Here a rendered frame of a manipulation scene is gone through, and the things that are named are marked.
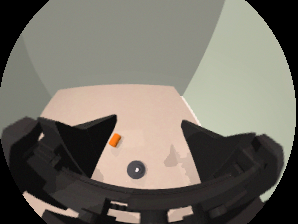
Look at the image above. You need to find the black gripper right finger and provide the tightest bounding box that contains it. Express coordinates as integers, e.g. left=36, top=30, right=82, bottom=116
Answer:
left=181, top=119, right=255, bottom=183

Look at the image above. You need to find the black round pedestal with silver shaft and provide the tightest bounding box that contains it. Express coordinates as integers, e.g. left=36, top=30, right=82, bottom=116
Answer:
left=126, top=160, right=146, bottom=180

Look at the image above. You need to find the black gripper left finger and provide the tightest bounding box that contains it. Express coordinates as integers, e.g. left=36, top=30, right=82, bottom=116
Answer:
left=37, top=115, right=117, bottom=179

